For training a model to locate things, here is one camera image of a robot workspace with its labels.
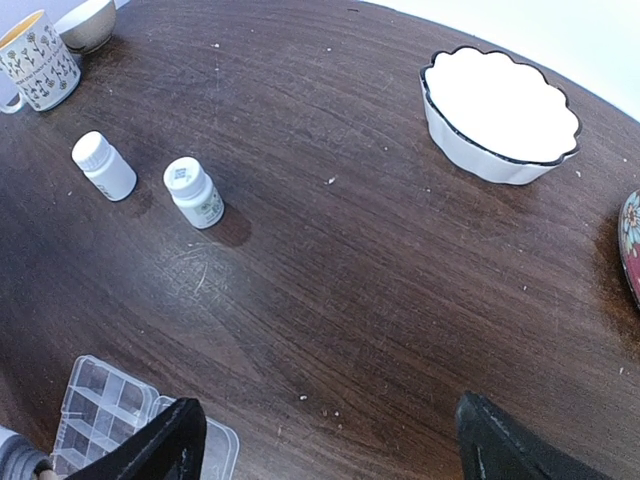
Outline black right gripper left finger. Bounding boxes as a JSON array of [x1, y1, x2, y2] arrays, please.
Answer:
[[70, 398, 207, 480]]

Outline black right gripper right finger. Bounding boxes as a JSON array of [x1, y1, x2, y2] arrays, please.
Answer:
[[455, 391, 607, 480]]

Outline clear plastic pill organizer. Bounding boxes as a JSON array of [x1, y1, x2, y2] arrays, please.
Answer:
[[49, 354, 240, 480]]

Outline grey capped vitamin bottle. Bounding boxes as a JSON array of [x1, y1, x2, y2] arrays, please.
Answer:
[[0, 426, 57, 480]]

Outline small white pill bottle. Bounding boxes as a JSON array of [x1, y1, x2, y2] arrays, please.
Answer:
[[163, 157, 225, 230]]

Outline red floral saucer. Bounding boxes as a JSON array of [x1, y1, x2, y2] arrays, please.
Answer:
[[618, 190, 640, 306]]

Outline white fluted ceramic bowl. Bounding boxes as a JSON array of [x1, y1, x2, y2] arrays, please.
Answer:
[[420, 46, 581, 186]]

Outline floral mug yellow inside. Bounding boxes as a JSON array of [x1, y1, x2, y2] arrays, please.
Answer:
[[1, 9, 81, 114]]

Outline small beige cup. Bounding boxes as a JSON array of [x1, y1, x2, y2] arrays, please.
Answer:
[[54, 0, 117, 55]]

